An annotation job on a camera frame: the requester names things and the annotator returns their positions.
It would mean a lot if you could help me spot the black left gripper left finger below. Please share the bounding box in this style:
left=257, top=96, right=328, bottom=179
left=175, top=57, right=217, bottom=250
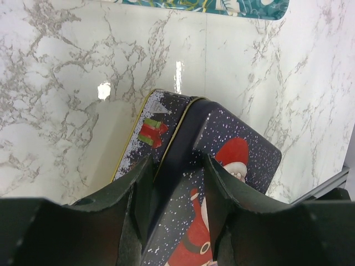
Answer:
left=1, top=156, right=154, bottom=265

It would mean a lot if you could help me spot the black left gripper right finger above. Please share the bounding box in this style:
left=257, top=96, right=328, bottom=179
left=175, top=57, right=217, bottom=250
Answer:
left=204, top=155, right=354, bottom=265

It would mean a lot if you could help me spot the gold tin lid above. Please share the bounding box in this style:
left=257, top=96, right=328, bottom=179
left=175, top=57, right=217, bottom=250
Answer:
left=141, top=98, right=282, bottom=265

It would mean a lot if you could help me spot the dark cookie tin box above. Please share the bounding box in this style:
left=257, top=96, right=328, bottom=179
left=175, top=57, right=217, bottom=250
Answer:
left=111, top=89, right=206, bottom=181

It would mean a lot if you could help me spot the teal floral tray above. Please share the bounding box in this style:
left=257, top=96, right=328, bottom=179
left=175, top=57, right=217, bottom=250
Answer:
left=112, top=0, right=290, bottom=21

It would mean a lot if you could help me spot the aluminium frame rail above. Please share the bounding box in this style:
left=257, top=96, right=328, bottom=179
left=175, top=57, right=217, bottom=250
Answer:
left=291, top=166, right=350, bottom=204

